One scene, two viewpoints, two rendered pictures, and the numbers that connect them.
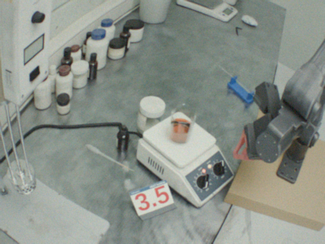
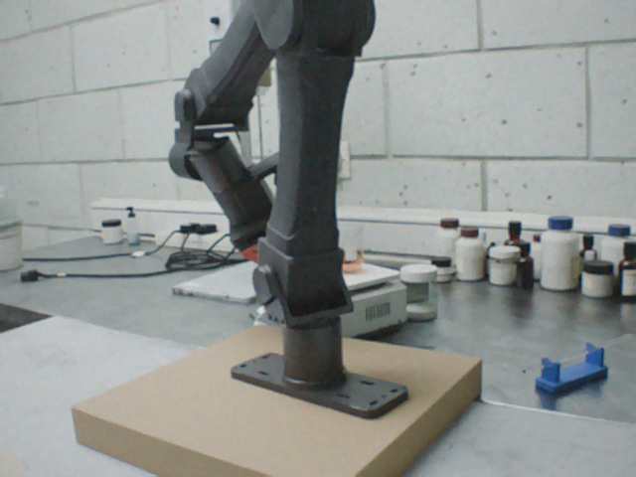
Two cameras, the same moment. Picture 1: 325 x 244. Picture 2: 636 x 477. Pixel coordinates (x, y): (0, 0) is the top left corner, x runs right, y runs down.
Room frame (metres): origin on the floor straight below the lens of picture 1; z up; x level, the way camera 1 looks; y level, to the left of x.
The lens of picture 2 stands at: (0.89, -1.01, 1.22)
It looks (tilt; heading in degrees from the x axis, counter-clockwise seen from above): 10 degrees down; 107
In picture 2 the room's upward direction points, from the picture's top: 3 degrees counter-clockwise
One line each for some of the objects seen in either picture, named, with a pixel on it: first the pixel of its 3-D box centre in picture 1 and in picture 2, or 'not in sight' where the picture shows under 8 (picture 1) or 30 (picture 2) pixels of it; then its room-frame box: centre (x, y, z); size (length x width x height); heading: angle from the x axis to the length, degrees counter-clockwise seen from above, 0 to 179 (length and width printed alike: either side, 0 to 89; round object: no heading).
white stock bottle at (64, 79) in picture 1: (64, 82); (469, 253); (0.79, 0.29, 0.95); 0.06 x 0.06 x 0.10
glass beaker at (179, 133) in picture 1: (181, 125); (345, 248); (0.63, -0.04, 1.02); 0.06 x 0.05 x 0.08; 148
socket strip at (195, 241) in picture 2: not in sight; (214, 239); (0.12, 0.55, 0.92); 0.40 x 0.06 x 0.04; 164
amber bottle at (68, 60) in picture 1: (66, 63); (514, 248); (0.88, 0.31, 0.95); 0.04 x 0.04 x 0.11
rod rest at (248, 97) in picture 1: (241, 88); (572, 366); (0.95, -0.22, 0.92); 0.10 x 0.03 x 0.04; 44
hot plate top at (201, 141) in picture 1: (180, 138); (348, 275); (0.63, -0.04, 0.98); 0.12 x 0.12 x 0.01; 53
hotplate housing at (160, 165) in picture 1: (185, 158); (336, 306); (0.61, -0.06, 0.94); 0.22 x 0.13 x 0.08; 53
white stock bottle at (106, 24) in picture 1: (105, 34); (618, 256); (1.07, 0.24, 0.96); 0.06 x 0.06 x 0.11
